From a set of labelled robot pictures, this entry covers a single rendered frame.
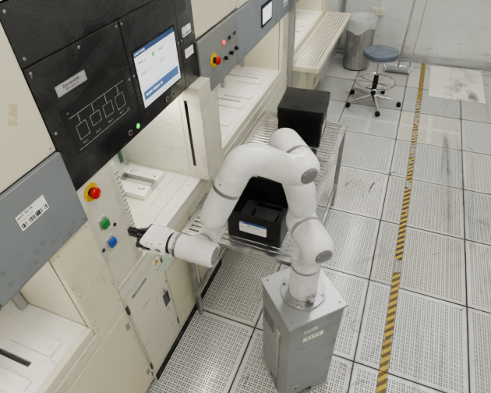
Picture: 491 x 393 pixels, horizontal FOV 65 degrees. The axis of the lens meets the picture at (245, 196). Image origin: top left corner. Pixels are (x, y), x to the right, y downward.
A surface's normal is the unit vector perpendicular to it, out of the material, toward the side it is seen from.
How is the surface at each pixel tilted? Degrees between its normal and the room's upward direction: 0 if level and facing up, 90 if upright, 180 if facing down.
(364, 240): 0
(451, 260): 0
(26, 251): 90
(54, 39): 90
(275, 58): 90
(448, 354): 0
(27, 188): 90
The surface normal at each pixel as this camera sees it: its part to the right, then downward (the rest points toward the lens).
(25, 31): 0.93, 0.22
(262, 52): -0.36, 0.63
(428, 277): -0.04, -0.75
